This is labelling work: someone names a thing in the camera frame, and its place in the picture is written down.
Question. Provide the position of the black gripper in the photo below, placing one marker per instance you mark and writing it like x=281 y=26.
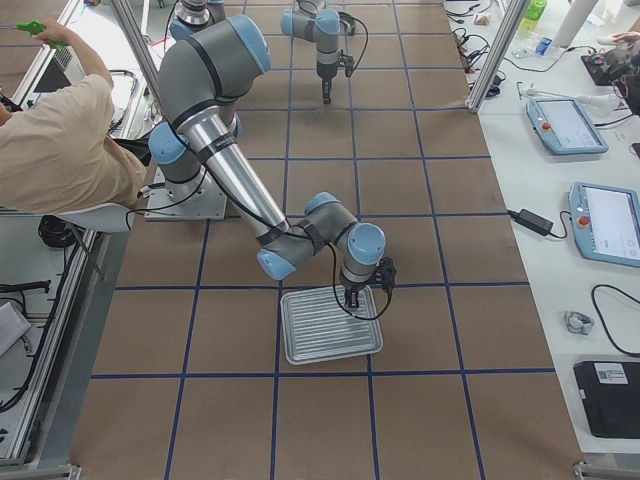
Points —
x=325 y=82
x=353 y=290

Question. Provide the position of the silver ribbed metal tray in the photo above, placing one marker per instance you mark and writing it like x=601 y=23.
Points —
x=317 y=329

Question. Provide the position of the black power adapter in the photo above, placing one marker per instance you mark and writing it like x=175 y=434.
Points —
x=531 y=221

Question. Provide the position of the far teach pendant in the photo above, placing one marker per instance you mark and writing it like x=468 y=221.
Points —
x=564 y=127

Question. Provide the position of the teach pendant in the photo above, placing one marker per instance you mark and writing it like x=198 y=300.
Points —
x=605 y=222
x=564 y=127

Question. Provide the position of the white chair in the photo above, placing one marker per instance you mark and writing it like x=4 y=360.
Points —
x=106 y=218

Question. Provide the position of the near teach pendant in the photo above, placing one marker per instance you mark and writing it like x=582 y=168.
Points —
x=605 y=222

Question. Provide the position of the black laptop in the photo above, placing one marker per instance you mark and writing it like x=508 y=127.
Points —
x=610 y=397

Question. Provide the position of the person in beige shirt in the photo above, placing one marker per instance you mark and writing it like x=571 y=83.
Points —
x=57 y=156

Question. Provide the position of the aluminium frame post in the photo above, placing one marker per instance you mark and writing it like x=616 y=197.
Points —
x=501 y=42

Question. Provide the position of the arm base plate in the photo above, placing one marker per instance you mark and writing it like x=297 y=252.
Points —
x=197 y=199

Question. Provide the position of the green handled tool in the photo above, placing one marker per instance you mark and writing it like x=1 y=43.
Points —
x=34 y=27

